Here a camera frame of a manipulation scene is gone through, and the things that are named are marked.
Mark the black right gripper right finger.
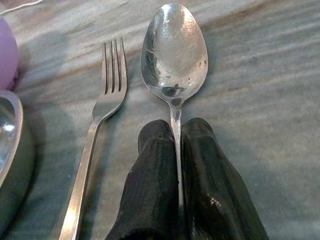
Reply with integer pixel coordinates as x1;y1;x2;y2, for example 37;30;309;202
181;117;270;240

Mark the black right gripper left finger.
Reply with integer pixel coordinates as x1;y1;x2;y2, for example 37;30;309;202
104;119;186;240

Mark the silver metal spoon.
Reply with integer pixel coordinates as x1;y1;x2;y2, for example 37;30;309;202
140;2;209;208

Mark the silver metal fork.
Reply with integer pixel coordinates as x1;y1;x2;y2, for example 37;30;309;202
57;36;129;240

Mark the purple cup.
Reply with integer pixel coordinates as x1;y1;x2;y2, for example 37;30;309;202
0;15;20;91

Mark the thin white cable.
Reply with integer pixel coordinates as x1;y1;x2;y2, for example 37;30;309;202
0;0;44;16

